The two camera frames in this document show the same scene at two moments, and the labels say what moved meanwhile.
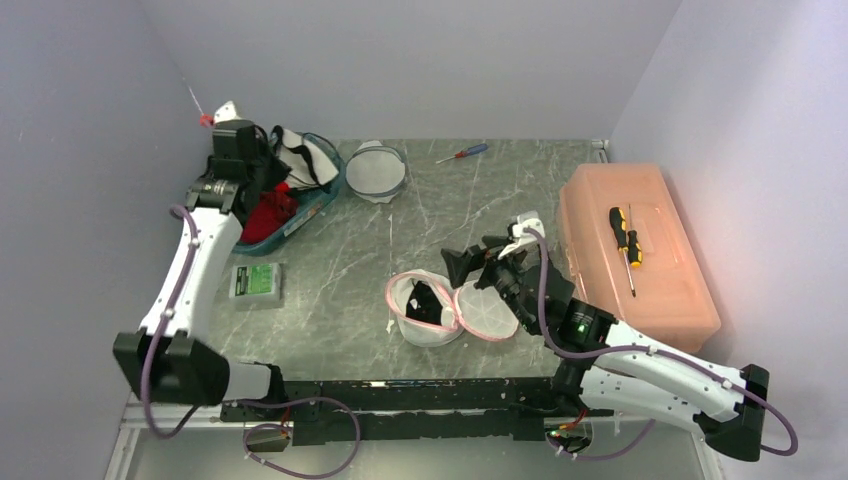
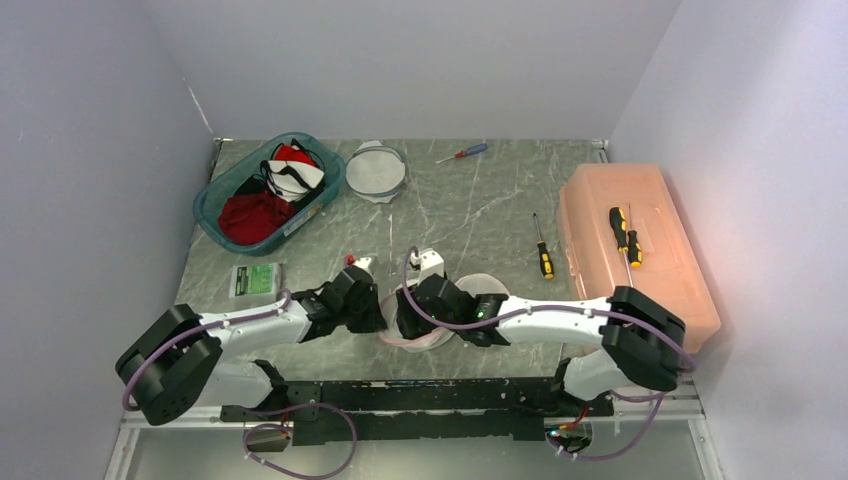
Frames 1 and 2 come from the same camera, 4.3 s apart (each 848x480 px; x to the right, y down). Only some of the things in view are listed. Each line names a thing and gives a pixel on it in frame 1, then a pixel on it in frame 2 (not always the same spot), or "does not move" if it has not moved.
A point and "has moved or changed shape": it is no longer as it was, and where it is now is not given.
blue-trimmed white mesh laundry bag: (375, 171) does not move
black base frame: (415, 410) does not move
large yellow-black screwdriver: (618, 226) does not move
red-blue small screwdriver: (472, 150) does not move
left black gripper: (278, 169) → (371, 323)
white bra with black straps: (306, 163) has moved or changed shape
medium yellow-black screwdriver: (634, 249) does not move
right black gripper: (460, 265) → (405, 314)
